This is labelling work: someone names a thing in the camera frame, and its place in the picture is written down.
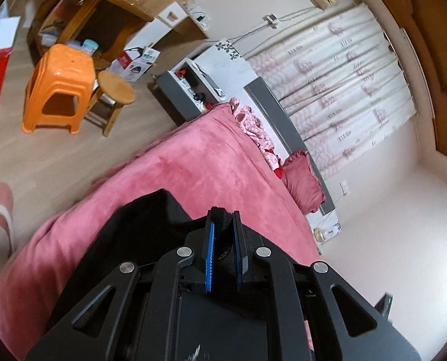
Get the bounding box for orange plastic stool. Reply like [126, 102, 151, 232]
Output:
[21, 44, 97, 135]

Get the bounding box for pale patterned curtain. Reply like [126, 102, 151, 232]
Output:
[246, 2, 414, 196]

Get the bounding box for red ruffled pillow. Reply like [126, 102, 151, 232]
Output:
[282, 150, 325, 213]

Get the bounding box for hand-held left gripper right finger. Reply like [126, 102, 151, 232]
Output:
[233, 211, 421, 361]

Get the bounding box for round wooden stool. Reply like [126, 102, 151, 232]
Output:
[84, 71, 136, 137]

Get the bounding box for leaf print nightstand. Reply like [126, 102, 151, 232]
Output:
[154, 39, 252, 126]

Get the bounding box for white appliance box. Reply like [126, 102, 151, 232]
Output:
[109, 47, 161, 85]

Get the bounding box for red cloth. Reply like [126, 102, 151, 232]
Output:
[272, 150, 286, 180]

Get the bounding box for black pants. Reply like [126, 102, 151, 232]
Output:
[47, 189, 295, 328]

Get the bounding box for pink floral cloth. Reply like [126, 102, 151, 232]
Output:
[229, 97, 284, 171]

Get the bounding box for small white nightstand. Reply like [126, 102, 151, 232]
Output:
[308, 211, 344, 243]

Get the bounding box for brown wooden wardrobe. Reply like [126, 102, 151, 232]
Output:
[359, 0, 447, 166]

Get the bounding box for pink plush bed blanket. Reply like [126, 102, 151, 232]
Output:
[0, 103, 322, 358]

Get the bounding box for dark object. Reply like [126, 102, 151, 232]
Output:
[374, 293, 393, 322]

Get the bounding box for white flat carton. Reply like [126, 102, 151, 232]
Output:
[0, 16, 21, 55]

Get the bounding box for grey headboard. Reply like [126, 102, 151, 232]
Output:
[243, 77, 337, 215]

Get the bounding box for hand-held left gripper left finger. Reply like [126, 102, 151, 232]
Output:
[26, 211, 218, 361]

